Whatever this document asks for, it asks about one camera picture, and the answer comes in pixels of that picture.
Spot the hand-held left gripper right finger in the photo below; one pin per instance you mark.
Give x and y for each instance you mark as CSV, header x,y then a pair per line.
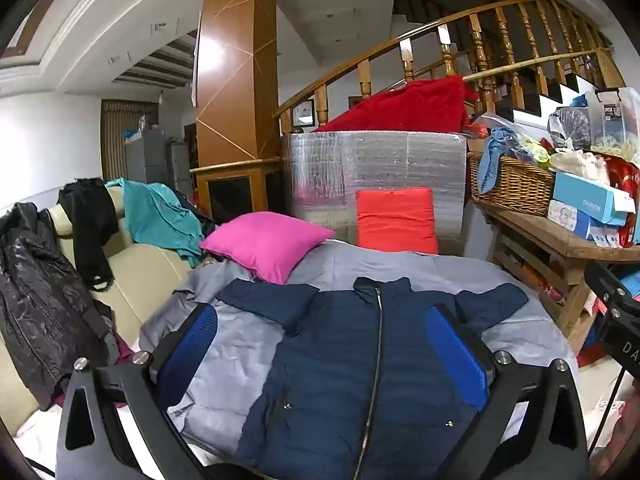
x,y
460,355

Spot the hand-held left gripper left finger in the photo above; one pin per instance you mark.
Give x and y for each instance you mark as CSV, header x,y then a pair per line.
x,y
192,345

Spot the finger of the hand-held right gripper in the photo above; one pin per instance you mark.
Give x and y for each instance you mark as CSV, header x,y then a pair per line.
x,y
607,285

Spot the navy blue puffer jacket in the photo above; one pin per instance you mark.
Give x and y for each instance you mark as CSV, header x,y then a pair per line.
x,y
340,360

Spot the grey bed sheet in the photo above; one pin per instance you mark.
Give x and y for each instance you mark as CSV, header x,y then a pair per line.
x,y
240,355

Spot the white patterned box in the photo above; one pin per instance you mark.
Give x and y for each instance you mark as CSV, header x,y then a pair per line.
x,y
565,217

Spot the wooden side table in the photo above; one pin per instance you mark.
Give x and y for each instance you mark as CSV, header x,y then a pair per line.
x,y
545,232

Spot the light blue shoe box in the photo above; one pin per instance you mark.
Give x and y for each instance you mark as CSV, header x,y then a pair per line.
x,y
585,200

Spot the cream leather sofa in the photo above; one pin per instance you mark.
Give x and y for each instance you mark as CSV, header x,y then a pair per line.
x,y
145,270

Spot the red gift bag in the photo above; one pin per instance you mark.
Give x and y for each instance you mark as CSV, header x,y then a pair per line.
x,y
625,180

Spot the white plastic bag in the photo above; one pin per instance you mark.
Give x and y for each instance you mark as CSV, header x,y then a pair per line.
x,y
580,165

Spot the pink pillow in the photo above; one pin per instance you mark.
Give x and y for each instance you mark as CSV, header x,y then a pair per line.
x,y
265,245

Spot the wicker basket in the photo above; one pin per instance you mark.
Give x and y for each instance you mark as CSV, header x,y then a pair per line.
x,y
520,185

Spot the teal garment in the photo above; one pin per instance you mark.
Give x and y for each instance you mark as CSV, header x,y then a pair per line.
x,y
155,215

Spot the wooden cabinet with dark panels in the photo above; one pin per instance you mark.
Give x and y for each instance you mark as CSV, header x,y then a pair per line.
x,y
227,200

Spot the red-orange pillow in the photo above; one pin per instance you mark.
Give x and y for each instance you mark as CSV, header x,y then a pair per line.
x,y
395,220

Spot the black shiny jacket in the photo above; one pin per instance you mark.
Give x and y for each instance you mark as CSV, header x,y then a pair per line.
x,y
40,300

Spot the dark plastic bag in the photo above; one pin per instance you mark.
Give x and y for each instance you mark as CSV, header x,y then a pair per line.
x,y
572,127

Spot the black garment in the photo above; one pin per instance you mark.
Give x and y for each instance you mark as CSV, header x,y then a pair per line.
x,y
90,220

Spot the clear plastic storage box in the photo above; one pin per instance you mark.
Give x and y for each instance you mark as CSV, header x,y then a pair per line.
x,y
612,115

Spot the blue cloth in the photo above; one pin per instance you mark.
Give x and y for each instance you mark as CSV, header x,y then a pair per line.
x,y
492,155

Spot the small grey refrigerator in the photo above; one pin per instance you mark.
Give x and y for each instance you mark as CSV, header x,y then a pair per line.
x,y
179,170

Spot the large grey refrigerator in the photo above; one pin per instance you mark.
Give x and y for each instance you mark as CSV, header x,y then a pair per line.
x,y
145,157

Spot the black and white staircase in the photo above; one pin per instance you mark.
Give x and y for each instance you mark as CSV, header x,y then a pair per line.
x,y
560,92

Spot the silver foil-wrapped box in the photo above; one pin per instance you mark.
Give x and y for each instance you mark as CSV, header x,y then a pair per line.
x,y
380,160

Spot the striped curtain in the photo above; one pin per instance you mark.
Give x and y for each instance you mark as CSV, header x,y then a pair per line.
x,y
112,135

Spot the red velvet blanket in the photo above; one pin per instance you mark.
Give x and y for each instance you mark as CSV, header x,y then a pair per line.
x,y
400,107

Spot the framed picture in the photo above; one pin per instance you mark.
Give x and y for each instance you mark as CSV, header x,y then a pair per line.
x,y
303,112

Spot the orange wooden pillar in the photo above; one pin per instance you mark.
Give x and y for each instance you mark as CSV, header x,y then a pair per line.
x,y
235,85

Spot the wooden stair railing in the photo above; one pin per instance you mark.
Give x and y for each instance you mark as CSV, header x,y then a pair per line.
x,y
350,67

